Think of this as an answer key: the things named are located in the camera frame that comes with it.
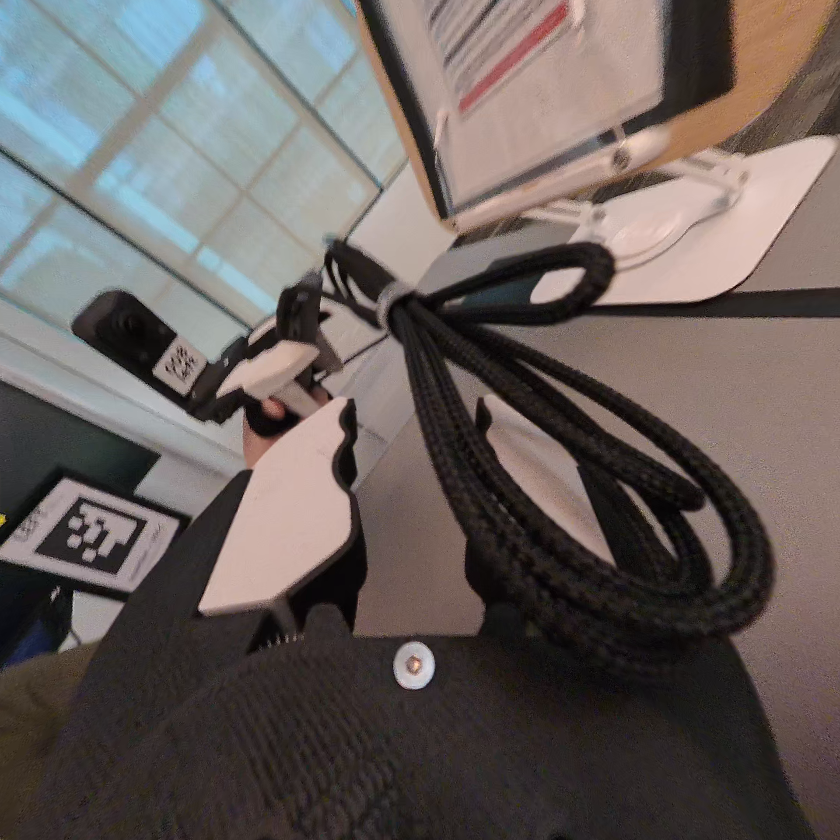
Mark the framed black-white marker sign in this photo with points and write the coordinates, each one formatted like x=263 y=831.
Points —
x=92 y=531

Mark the white stand base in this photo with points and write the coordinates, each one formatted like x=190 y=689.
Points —
x=754 y=216

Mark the dark flat pad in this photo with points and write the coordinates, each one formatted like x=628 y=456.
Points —
x=472 y=262

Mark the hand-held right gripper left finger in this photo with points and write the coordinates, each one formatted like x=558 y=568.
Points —
x=289 y=512

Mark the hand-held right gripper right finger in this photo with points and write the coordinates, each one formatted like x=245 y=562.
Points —
x=531 y=459

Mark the wooden document stand board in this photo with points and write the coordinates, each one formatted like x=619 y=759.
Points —
x=558 y=98

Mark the olive green shirt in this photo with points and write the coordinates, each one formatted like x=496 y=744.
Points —
x=33 y=722

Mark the large paned window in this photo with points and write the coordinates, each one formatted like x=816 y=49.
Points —
x=131 y=131

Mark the person's left hand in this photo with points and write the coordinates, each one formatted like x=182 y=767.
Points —
x=259 y=443

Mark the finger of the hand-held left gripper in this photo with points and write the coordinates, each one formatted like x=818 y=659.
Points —
x=302 y=308
x=275 y=367

